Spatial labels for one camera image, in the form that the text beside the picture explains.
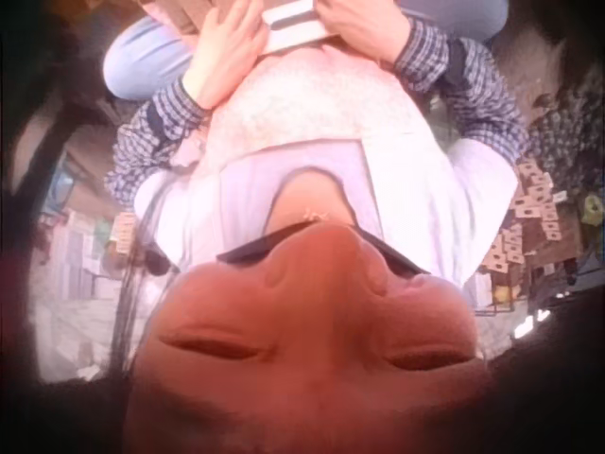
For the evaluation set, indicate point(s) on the person's right hand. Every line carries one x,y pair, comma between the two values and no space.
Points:
368,33

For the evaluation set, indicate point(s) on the person's left hand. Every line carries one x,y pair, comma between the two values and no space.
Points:
222,61

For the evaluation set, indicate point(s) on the white box with dark stripe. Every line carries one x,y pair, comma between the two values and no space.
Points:
293,26

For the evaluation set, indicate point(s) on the black wrist band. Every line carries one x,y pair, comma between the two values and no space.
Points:
157,120
456,61

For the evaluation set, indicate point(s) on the person's legs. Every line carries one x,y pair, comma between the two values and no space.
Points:
142,59

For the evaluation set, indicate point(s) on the shelf of packed goods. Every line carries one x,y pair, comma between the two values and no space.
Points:
90,255

